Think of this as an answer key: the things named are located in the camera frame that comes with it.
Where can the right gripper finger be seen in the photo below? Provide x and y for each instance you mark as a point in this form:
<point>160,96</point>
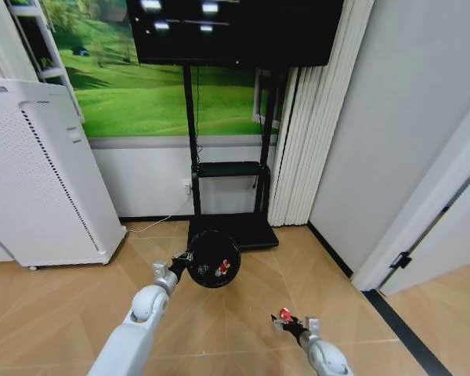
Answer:
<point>281,326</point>
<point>279,318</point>

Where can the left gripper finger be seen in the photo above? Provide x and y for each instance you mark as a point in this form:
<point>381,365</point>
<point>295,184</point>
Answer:
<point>182,257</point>

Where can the red trash piece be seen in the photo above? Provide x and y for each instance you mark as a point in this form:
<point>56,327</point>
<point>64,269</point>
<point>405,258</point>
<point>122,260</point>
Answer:
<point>285,313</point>

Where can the round black trash bin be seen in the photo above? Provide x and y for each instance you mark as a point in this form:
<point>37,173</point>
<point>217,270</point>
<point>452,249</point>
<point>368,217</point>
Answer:
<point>213,250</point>

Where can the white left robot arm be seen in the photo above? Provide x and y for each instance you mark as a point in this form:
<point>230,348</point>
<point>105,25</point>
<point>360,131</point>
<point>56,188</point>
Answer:
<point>121,344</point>

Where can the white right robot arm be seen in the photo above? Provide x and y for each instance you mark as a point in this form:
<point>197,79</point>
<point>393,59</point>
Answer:
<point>326,357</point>

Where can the dark greenish crumpled trash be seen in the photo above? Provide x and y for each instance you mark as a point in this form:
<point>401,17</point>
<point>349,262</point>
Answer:
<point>202,269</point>

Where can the black television floor stand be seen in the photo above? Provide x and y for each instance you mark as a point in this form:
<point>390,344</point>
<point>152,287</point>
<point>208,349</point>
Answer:
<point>231,168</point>

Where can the red white crumpled wrapper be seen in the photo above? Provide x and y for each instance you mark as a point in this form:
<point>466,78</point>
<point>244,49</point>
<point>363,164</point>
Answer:
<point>223,267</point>

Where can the black door hinge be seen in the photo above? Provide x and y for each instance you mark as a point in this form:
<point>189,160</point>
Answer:
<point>400,260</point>

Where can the white air purifier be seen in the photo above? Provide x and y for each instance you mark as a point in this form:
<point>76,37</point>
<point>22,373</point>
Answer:
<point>35,176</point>

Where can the white door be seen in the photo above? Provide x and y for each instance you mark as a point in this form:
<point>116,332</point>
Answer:
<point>454,250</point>

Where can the black television screen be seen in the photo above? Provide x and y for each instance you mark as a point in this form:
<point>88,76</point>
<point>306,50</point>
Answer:
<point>235,35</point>

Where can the white wall socket plug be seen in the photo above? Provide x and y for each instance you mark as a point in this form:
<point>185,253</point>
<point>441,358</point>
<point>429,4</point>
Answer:
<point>186,186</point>

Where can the green landscape wall mural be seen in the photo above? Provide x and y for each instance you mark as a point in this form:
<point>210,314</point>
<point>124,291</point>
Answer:
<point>141,102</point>

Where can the white door frame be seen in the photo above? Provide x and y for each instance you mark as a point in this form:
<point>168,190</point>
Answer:
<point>415,219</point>

